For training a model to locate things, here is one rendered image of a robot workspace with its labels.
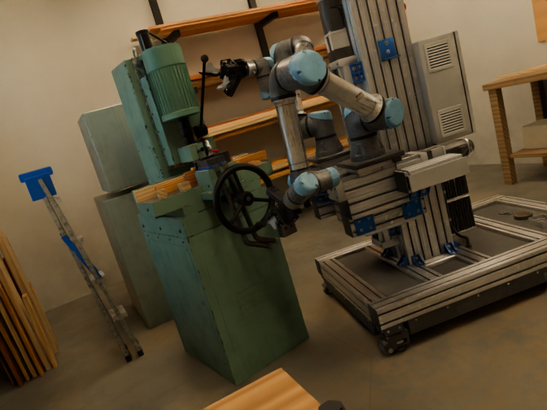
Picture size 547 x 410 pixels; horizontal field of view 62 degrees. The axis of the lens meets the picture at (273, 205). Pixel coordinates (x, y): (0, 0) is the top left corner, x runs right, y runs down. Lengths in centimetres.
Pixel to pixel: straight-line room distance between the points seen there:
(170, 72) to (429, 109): 116
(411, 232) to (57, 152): 314
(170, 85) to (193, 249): 70
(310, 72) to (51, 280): 340
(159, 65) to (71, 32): 255
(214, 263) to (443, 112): 123
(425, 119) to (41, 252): 336
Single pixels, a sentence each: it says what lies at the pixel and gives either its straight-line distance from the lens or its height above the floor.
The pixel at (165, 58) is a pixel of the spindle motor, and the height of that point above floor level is 144.
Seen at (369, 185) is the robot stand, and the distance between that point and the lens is 193.
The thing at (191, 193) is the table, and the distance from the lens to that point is 192.
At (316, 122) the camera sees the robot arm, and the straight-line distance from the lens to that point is 239.
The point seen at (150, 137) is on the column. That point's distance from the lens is 224.
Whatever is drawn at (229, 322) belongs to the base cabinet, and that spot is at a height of 29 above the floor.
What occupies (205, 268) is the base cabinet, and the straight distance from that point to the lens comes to 197.
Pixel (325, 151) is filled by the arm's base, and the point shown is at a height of 84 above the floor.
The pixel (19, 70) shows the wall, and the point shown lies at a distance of 447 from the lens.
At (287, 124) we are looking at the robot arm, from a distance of 169.
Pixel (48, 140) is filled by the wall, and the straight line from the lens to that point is 439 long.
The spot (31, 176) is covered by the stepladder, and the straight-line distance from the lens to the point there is 264.
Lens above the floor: 112
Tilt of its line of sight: 11 degrees down
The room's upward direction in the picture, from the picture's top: 16 degrees counter-clockwise
